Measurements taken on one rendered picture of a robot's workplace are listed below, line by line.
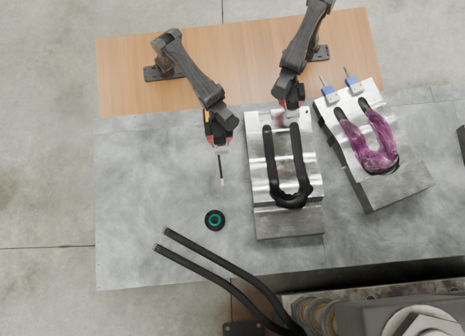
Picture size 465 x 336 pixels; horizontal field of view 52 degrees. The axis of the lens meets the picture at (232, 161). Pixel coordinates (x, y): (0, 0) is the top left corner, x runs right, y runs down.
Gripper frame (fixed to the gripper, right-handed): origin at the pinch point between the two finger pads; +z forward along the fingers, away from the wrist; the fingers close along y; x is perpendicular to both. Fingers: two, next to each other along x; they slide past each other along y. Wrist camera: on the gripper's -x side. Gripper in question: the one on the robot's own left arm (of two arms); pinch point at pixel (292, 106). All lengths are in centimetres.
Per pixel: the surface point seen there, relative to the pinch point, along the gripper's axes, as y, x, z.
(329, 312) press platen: 2, -89, -31
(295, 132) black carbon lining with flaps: 0.0, -5.4, 9.1
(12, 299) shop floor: -160, -32, 90
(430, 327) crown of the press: 13, -105, -77
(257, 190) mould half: -16.1, -29.6, 10.0
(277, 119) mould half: -6.2, -0.6, 5.5
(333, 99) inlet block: 16.7, 7.3, 6.8
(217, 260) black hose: -33, -51, 21
